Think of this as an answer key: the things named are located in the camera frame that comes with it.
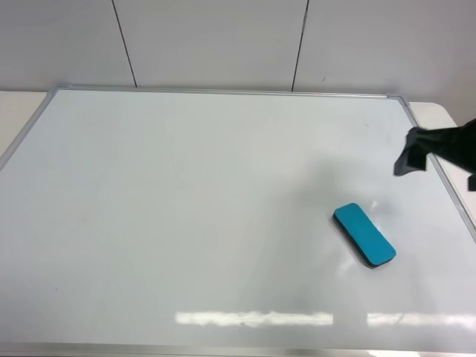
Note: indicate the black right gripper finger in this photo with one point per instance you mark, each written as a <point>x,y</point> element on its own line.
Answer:
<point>413,157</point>
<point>471,183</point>

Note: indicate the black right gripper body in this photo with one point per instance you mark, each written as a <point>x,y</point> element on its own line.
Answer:
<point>456,145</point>

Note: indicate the teal whiteboard eraser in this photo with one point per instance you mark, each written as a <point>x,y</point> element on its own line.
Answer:
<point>366,239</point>

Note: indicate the white whiteboard with aluminium frame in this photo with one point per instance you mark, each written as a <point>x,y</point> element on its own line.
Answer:
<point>200,223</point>

